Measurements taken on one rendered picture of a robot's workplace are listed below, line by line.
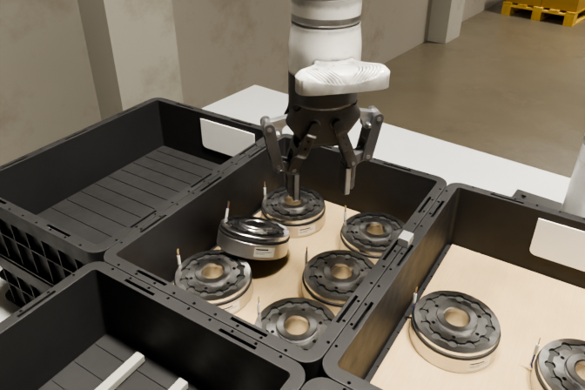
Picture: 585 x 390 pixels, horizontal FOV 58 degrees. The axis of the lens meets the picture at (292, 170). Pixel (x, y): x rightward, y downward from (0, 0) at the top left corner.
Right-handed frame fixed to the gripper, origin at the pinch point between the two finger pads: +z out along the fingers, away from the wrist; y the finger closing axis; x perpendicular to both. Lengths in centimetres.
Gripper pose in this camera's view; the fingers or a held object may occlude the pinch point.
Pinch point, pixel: (319, 184)
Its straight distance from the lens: 62.4
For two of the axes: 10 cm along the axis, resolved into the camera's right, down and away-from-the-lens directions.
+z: 0.0, 8.6, 5.0
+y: -9.7, 1.2, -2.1
